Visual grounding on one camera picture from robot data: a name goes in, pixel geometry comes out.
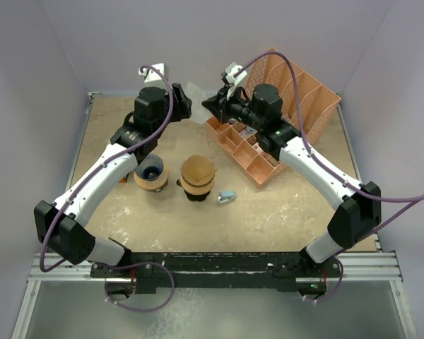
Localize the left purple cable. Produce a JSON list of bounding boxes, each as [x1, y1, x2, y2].
[[39, 65, 176, 313]]

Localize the wooden ring dripper stand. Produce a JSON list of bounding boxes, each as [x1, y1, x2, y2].
[[179, 177, 215, 196]]

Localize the small blue stapler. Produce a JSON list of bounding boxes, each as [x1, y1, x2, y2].
[[218, 191, 237, 203]]

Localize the peach plastic desk organizer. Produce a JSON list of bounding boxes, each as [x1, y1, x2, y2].
[[206, 49, 341, 188]]

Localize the brown paper coffee filter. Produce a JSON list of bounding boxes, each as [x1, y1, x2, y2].
[[180, 155, 217, 186]]

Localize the aluminium frame rail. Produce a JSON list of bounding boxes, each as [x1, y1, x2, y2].
[[11, 92, 418, 339]]

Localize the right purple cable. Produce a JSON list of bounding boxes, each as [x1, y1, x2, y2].
[[235, 51, 424, 304]]

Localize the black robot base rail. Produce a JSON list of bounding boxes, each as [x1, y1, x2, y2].
[[91, 251, 341, 294]]

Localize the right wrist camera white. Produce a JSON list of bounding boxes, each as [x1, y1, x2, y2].
[[221, 62, 247, 100]]

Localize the blue ribbed dripper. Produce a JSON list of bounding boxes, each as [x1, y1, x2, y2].
[[135, 154, 164, 181]]

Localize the white paper coffee filter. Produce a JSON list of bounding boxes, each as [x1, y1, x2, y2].
[[185, 81, 213, 125]]

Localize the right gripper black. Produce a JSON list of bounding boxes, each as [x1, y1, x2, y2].
[[202, 83, 264, 131]]

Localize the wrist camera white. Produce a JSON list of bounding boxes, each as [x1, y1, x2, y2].
[[221, 62, 247, 100], [138, 63, 168, 90]]

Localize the purple cable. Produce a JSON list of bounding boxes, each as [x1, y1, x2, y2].
[[39, 65, 176, 313], [235, 51, 424, 304]]

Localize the orange coffee filter bag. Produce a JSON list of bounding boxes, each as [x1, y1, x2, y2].
[[119, 175, 129, 183]]

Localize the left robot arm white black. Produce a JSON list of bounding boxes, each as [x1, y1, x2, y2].
[[34, 83, 192, 277]]

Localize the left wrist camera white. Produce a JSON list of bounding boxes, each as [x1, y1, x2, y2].
[[138, 63, 168, 90]]

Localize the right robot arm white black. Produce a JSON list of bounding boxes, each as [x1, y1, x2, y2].
[[201, 84, 381, 276]]

